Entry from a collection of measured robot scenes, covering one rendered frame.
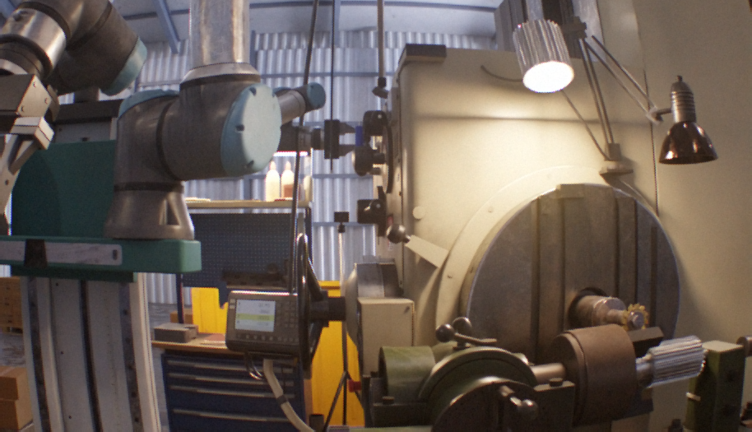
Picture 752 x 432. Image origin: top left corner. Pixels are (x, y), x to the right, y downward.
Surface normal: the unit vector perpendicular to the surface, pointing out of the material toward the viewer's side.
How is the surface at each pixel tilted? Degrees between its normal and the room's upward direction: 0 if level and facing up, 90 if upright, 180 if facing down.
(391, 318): 90
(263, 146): 95
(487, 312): 90
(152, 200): 70
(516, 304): 90
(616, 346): 47
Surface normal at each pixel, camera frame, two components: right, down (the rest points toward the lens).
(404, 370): 0.06, -0.79
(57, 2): 0.76, -0.22
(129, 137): -0.32, -0.07
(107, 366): 0.09, -0.08
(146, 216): 0.34, -0.42
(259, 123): 0.95, 0.04
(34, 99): 0.99, 0.09
